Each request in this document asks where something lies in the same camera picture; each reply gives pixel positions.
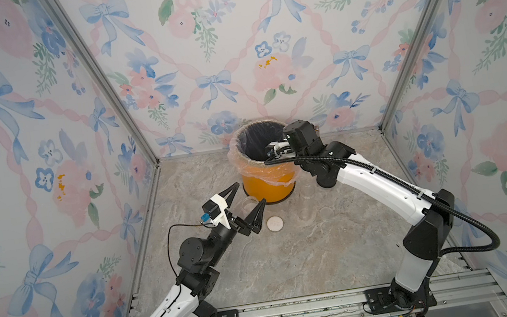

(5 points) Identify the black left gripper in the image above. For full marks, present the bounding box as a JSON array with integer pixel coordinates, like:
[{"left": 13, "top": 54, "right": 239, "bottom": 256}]
[{"left": 196, "top": 182, "right": 270, "bottom": 270}]

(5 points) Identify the white flower tea jar lid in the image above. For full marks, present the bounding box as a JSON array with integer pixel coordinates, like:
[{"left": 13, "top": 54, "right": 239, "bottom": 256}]
[{"left": 266, "top": 216, "right": 284, "bottom": 232}]

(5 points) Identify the white-lidded flower tea jar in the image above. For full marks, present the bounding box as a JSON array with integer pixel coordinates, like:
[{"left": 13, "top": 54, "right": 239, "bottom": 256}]
[{"left": 241, "top": 196, "right": 258, "bottom": 215}]

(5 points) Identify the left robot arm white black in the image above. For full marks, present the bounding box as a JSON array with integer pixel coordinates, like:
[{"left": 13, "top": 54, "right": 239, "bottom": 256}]
[{"left": 150, "top": 183, "right": 267, "bottom": 317}]

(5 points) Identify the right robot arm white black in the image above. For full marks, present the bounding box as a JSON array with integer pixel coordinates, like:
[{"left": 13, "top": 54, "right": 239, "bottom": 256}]
[{"left": 265, "top": 120, "right": 454, "bottom": 310}]

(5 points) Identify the orange trash bin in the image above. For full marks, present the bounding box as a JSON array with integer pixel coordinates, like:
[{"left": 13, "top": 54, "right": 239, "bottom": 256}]
[{"left": 228, "top": 119, "right": 299, "bottom": 204}]

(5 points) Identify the clear plastic bin liner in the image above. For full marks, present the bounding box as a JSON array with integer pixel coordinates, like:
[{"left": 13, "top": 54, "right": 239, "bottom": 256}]
[{"left": 228, "top": 119, "right": 300, "bottom": 186}]

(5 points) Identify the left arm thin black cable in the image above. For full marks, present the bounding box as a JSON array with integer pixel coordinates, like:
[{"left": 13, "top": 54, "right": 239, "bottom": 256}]
[{"left": 162, "top": 218, "right": 213, "bottom": 280}]

